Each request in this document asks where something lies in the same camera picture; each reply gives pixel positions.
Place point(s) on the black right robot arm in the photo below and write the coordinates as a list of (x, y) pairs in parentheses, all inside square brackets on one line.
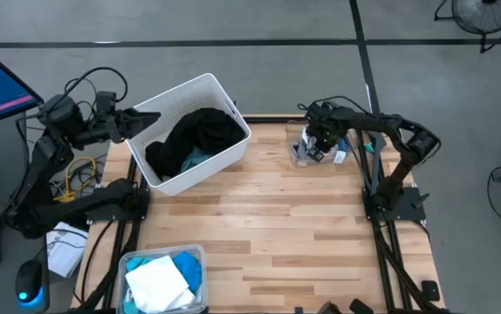
[(386, 124)]

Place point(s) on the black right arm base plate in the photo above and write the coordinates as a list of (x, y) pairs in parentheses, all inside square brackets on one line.
[(407, 211)]

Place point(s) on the large clear plastic bin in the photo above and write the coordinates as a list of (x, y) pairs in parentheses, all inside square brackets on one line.
[(204, 279)]

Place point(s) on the white cloth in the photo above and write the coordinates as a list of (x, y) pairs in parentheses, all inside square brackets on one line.
[(156, 283)]

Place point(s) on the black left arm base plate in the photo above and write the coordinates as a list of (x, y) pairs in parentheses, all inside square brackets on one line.
[(115, 213)]

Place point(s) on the white perforated laundry basket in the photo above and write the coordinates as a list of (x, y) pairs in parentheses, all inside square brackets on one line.
[(176, 100)]

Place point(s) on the teal cloth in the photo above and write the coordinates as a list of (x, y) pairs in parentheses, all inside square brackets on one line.
[(135, 264)]

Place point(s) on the bright blue cloth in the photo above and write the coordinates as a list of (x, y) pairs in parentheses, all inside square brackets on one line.
[(189, 266)]

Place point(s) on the black frame bracket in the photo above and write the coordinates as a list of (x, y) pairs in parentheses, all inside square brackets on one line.
[(429, 290)]

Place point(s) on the grey desk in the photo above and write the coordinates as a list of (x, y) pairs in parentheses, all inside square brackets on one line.
[(10, 253)]

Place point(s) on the black floor fan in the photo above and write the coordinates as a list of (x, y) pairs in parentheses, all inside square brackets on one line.
[(486, 17)]

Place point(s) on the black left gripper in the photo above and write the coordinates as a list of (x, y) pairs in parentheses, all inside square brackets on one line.
[(106, 126)]

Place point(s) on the dusty blue cloth with tag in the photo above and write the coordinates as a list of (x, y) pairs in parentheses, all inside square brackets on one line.
[(344, 145)]

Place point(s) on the dark green patterned cloth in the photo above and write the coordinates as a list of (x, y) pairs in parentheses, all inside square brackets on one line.
[(196, 159)]

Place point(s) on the white paper sheet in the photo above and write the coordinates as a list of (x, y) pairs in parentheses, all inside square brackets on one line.
[(65, 257)]

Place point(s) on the small clear plastic container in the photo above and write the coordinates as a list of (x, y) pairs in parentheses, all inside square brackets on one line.
[(294, 152)]

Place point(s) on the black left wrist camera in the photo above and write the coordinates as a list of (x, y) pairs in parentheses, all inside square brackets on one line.
[(105, 102)]

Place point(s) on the black cloth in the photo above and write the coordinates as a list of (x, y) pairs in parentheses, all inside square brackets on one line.
[(207, 131), (161, 159)]

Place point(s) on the black table clamp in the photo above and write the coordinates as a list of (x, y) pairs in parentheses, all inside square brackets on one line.
[(203, 310), (298, 310)]

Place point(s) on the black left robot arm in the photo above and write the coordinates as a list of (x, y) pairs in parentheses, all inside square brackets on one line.
[(41, 174)]

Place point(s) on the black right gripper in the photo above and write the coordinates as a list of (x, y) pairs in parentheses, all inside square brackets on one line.
[(327, 128)]

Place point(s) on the black computer mouse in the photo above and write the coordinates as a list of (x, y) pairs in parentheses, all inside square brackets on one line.
[(28, 281)]

